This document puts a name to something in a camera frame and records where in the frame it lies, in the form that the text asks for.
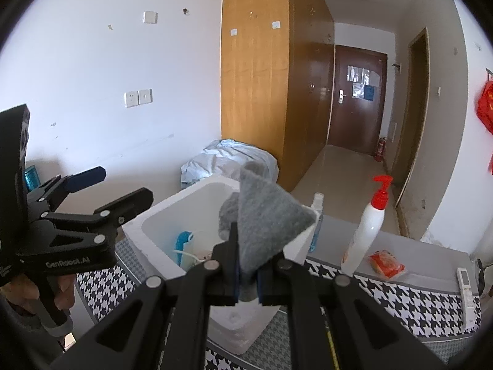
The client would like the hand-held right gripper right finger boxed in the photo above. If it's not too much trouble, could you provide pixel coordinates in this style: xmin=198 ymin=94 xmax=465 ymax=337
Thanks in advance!
xmin=259 ymin=254 xmax=451 ymax=370

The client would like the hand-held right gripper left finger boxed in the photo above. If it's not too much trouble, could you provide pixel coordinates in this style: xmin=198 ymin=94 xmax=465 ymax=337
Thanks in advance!
xmin=50 ymin=225 xmax=239 ymax=370

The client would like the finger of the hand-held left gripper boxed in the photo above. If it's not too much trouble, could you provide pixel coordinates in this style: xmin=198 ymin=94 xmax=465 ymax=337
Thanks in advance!
xmin=29 ymin=166 xmax=106 ymax=209
xmin=40 ymin=187 xmax=155 ymax=240

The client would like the white foam box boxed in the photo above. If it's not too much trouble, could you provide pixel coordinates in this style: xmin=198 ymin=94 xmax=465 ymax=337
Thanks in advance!
xmin=122 ymin=173 xmax=323 ymax=355

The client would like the grey felt cloth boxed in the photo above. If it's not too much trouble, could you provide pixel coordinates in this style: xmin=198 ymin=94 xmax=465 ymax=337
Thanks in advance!
xmin=218 ymin=162 xmax=317 ymax=303

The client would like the blue face mask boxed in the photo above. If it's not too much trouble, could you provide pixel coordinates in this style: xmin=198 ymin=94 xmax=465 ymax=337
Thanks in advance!
xmin=173 ymin=230 xmax=212 ymax=268

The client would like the person's left hand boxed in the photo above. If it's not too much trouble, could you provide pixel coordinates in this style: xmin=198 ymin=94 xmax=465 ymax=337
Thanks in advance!
xmin=0 ymin=272 xmax=76 ymax=317

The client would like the teal container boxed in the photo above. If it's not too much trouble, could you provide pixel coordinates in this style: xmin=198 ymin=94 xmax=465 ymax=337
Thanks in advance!
xmin=24 ymin=166 xmax=40 ymax=191

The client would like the clear blue spray bottle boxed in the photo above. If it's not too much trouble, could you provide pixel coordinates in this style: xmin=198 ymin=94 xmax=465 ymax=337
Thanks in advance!
xmin=307 ymin=192 xmax=325 ymax=253

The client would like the pale blue cloth bundle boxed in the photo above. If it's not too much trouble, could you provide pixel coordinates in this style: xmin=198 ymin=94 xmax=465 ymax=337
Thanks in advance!
xmin=181 ymin=139 xmax=280 ymax=191

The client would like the white pump bottle red cap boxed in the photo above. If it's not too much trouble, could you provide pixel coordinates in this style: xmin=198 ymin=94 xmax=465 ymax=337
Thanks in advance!
xmin=341 ymin=175 xmax=394 ymax=276

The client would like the orange snack packet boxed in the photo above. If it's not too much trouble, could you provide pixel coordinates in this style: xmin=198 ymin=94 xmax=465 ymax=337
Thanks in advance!
xmin=369 ymin=250 xmax=406 ymax=280

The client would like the houndstooth tablecloth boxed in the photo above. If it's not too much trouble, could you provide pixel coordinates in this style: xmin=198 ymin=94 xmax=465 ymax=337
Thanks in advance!
xmin=75 ymin=235 xmax=482 ymax=370

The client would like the wooden wardrobe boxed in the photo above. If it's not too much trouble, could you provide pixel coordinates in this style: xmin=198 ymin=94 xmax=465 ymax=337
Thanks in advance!
xmin=220 ymin=0 xmax=335 ymax=193

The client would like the dark brown door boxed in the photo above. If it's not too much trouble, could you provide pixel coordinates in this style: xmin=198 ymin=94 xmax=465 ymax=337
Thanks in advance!
xmin=327 ymin=44 xmax=388 ymax=157

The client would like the white remote control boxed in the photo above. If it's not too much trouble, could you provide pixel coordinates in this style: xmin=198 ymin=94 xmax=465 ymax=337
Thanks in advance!
xmin=456 ymin=267 xmax=481 ymax=311

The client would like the white paper notice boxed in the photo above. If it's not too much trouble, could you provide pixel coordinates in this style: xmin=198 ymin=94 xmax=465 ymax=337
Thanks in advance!
xmin=348 ymin=66 xmax=380 ymax=84

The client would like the red plastic bag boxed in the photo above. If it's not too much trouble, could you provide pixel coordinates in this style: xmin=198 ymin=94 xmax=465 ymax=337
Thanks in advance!
xmin=477 ymin=81 xmax=493 ymax=135

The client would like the brown door frame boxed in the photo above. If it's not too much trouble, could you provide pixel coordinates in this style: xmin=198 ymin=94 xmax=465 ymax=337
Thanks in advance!
xmin=391 ymin=27 xmax=430 ymax=209

